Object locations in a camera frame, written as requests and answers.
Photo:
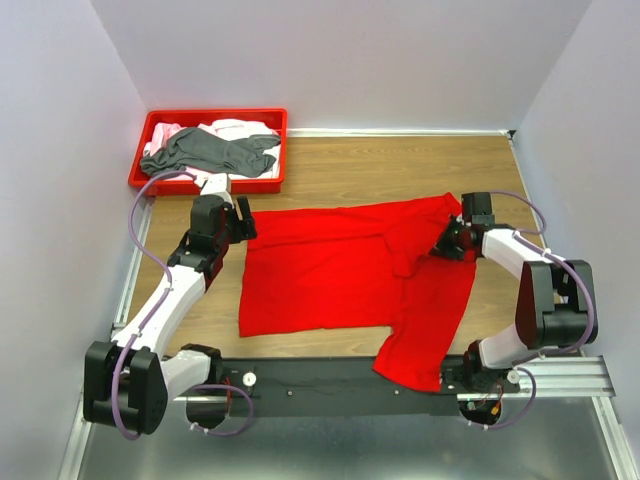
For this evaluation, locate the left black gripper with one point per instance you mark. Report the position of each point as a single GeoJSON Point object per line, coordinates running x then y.
{"type": "Point", "coordinates": [245, 228]}

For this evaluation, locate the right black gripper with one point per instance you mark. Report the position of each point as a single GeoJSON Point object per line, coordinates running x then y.
{"type": "Point", "coordinates": [441, 247]}

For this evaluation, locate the red t shirt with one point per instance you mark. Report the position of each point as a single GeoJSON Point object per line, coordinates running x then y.
{"type": "Point", "coordinates": [357, 267]}

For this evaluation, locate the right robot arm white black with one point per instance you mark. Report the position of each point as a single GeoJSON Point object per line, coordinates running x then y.
{"type": "Point", "coordinates": [555, 310]}

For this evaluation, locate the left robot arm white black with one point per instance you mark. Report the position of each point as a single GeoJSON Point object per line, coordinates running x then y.
{"type": "Point", "coordinates": [187, 276]}

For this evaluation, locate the grey t shirt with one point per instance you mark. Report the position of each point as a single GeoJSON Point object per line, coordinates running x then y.
{"type": "Point", "coordinates": [245, 157]}

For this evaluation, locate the white t shirt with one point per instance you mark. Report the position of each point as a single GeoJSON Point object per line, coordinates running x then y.
{"type": "Point", "coordinates": [234, 129]}

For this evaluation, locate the red plastic bin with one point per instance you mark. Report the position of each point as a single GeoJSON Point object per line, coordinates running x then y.
{"type": "Point", "coordinates": [274, 118]}

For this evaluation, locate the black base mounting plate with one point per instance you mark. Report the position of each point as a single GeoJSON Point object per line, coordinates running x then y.
{"type": "Point", "coordinates": [348, 386]}

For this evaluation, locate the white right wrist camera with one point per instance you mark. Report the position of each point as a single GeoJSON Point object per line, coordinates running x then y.
{"type": "Point", "coordinates": [477, 209]}

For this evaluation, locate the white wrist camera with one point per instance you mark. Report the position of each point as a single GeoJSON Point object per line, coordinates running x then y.
{"type": "Point", "coordinates": [477, 209]}
{"type": "Point", "coordinates": [215, 184]}

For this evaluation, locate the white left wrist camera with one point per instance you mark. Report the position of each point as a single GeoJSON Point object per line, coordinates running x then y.
{"type": "Point", "coordinates": [215, 184]}

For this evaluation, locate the aluminium frame rail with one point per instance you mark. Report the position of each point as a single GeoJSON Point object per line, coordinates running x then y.
{"type": "Point", "coordinates": [565, 375]}

